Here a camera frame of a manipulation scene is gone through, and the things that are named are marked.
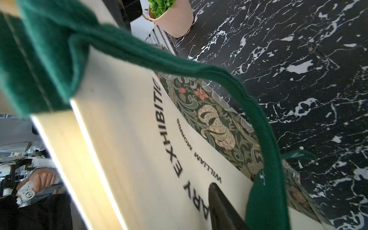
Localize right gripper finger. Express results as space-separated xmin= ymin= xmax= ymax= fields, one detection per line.
xmin=209 ymin=183 xmax=250 ymax=230

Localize cream tote bag green handles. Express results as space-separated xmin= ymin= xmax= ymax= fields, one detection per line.
xmin=1 ymin=1 xmax=333 ymax=230

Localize person's hand in background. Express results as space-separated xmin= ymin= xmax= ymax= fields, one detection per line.
xmin=16 ymin=168 xmax=58 ymax=193

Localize potted green plant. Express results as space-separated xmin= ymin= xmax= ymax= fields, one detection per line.
xmin=142 ymin=0 xmax=194 ymax=38

